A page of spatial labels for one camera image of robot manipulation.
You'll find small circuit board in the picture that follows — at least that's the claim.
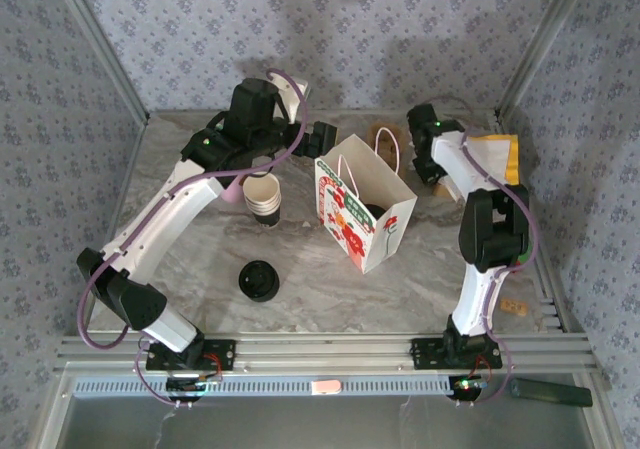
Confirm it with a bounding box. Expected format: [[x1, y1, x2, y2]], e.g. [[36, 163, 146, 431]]
[[166, 374, 224, 401], [448, 374, 489, 400]]

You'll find pink white label tag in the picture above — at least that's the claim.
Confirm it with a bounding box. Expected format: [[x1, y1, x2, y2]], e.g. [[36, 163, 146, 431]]
[[310, 379, 344, 396]]

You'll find black flat bar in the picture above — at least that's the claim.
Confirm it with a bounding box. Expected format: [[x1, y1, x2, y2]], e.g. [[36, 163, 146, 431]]
[[509, 377, 594, 409]]

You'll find floral print paper bag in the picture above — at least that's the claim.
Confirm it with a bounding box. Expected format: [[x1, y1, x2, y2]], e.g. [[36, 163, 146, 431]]
[[314, 127, 419, 275]]

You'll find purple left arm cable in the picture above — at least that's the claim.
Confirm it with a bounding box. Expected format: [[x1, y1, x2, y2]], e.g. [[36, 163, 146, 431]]
[[79, 70, 309, 411]]

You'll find small wooden tag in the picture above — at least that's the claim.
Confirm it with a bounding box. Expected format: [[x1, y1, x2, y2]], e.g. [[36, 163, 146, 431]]
[[499, 297, 530, 317]]

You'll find pink straw holder cup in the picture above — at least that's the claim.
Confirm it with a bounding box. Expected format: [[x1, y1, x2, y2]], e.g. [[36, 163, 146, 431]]
[[221, 182, 247, 205]]

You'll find aluminium frame post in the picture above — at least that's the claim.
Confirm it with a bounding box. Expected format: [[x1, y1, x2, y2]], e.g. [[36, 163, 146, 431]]
[[493, 0, 599, 120], [49, 0, 151, 124]]

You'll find brown pulp cup carrier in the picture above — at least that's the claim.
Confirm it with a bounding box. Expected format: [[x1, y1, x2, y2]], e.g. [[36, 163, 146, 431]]
[[368, 123, 407, 170]]

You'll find grey slotted cable duct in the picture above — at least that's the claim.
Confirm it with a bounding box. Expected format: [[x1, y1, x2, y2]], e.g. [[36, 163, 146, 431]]
[[72, 374, 461, 398]]

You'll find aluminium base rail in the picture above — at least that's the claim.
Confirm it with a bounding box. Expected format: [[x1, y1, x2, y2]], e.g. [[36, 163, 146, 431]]
[[54, 332, 599, 374]]

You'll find aluminium table side rail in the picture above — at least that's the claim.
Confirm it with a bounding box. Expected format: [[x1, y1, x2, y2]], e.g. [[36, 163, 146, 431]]
[[82, 116, 151, 334], [497, 113, 574, 335]]

